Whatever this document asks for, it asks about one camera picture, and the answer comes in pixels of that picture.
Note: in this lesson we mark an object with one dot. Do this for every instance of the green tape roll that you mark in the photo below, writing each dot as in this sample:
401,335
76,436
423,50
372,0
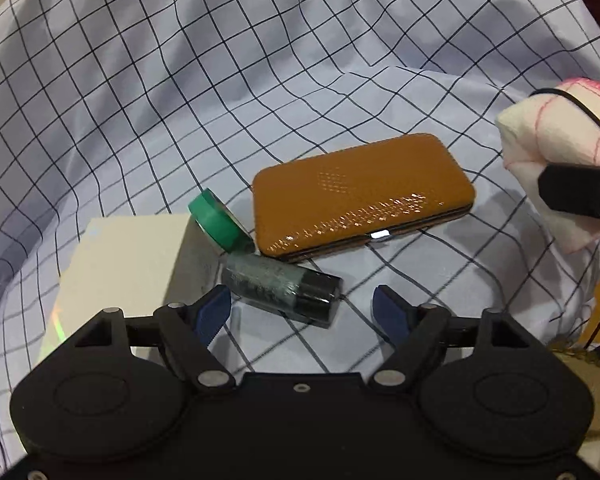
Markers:
210,210

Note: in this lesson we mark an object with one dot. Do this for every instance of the white cardboard box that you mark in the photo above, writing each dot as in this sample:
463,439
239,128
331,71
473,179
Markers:
120,270

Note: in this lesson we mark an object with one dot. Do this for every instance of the woven basket with floral liner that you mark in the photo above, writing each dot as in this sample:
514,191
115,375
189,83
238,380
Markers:
575,351

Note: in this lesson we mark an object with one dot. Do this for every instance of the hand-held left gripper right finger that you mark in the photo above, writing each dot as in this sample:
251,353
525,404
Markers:
390,310

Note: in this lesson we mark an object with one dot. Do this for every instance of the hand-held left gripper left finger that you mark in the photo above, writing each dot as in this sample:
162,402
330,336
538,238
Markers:
212,310

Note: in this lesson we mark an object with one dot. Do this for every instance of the black cylindrical bottle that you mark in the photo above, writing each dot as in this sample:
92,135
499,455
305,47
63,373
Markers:
280,285

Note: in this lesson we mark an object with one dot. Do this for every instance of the brown leather case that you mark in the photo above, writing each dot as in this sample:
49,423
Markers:
355,200

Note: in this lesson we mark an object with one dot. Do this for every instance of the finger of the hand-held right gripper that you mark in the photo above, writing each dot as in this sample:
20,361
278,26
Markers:
580,190

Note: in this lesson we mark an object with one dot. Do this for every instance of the black elastic band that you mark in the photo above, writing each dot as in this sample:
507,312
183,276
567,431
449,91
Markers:
562,92

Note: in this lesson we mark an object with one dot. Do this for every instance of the pink and white cloth bundle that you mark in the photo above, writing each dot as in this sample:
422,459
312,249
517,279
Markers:
540,130

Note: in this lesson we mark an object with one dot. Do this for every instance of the white black-checked sheet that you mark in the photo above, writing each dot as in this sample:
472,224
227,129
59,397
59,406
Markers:
130,85

